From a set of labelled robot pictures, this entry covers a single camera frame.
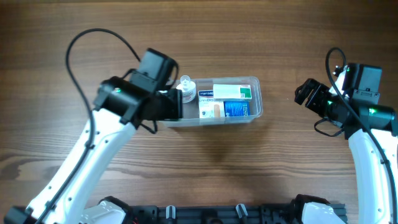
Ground white calamine lotion bottle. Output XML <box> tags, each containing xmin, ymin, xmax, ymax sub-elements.
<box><xmin>176</xmin><ymin>75</ymin><xmax>197</xmax><ymax>103</ymax></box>

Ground white Hansaplast plaster box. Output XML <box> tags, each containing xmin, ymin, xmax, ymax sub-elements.
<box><xmin>198</xmin><ymin>90</ymin><xmax>225</xmax><ymax>119</ymax></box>

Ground white green Panadol box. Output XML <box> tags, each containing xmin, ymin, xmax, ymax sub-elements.
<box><xmin>213</xmin><ymin>84</ymin><xmax>252</xmax><ymax>101</ymax></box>

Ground blue Vicks lozenge box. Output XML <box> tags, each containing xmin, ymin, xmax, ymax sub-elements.
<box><xmin>224</xmin><ymin>101</ymin><xmax>251</xmax><ymax>117</ymax></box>

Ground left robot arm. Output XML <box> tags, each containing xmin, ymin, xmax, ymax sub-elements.
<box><xmin>4</xmin><ymin>49</ymin><xmax>182</xmax><ymax>223</ymax></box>

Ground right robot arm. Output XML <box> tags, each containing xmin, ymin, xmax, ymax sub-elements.
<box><xmin>295</xmin><ymin>63</ymin><xmax>397</xmax><ymax>223</ymax></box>

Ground clear plastic container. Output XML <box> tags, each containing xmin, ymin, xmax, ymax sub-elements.
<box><xmin>162</xmin><ymin>76</ymin><xmax>263</xmax><ymax>128</ymax></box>

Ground right black cable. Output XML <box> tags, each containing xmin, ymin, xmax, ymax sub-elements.
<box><xmin>313</xmin><ymin>47</ymin><xmax>398</xmax><ymax>224</ymax></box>

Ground black cable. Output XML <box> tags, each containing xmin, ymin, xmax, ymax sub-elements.
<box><xmin>34</xmin><ymin>28</ymin><xmax>159</xmax><ymax>224</ymax></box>
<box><xmin>313</xmin><ymin>47</ymin><xmax>398</xmax><ymax>224</ymax></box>

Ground left black cable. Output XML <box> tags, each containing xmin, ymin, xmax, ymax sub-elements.
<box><xmin>34</xmin><ymin>28</ymin><xmax>159</xmax><ymax>224</ymax></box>

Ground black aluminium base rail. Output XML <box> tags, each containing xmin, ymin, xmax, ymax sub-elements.
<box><xmin>130</xmin><ymin>202</ymin><xmax>304</xmax><ymax>224</ymax></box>

